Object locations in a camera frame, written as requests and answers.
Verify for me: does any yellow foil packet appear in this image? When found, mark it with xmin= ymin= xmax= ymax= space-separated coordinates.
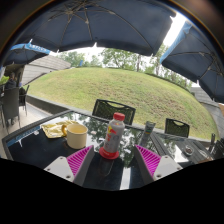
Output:
xmin=40 ymin=120 xmax=79 ymax=139

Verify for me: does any person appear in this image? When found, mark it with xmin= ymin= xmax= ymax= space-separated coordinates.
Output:
xmin=3 ymin=71 xmax=18 ymax=90

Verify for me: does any grey wicker chair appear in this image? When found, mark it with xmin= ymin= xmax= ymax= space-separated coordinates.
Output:
xmin=0 ymin=87 xmax=21 ymax=126

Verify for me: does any black mesh patio chair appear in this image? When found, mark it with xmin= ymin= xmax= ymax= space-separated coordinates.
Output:
xmin=164 ymin=117 xmax=191 ymax=138
xmin=91 ymin=98 xmax=137 ymax=126

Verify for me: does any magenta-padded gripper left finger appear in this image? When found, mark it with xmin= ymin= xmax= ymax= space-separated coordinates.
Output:
xmin=44 ymin=144 xmax=96 ymax=187

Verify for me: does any cream ceramic mug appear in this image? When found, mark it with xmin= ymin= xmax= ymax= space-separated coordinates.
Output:
xmin=61 ymin=123 xmax=89 ymax=150

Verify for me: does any red-capped drink bottle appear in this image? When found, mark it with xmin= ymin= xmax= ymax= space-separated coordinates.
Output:
xmin=103 ymin=112 xmax=126 ymax=155

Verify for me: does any small round ashtray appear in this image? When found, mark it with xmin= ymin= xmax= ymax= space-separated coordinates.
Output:
xmin=183 ymin=145 xmax=195 ymax=157

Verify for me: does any dark blue patio umbrella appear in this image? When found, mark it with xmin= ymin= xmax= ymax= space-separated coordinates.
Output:
xmin=159 ymin=21 xmax=224 ymax=104
xmin=3 ymin=42 xmax=51 ymax=68
xmin=13 ymin=0 xmax=177 ymax=57

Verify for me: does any black slim patio chair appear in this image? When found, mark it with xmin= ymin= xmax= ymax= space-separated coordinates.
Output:
xmin=18 ymin=84 xmax=30 ymax=116

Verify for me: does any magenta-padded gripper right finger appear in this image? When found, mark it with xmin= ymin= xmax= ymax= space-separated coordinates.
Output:
xmin=134 ymin=144 xmax=184 ymax=186

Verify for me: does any dark patio chairs group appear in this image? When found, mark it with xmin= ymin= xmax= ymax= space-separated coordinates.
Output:
xmin=208 ymin=133 xmax=224 ymax=159

